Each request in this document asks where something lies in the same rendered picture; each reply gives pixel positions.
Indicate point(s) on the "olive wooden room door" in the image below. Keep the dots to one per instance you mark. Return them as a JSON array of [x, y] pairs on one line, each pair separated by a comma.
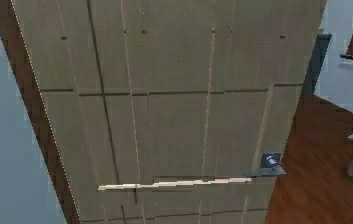
[[170, 110]]

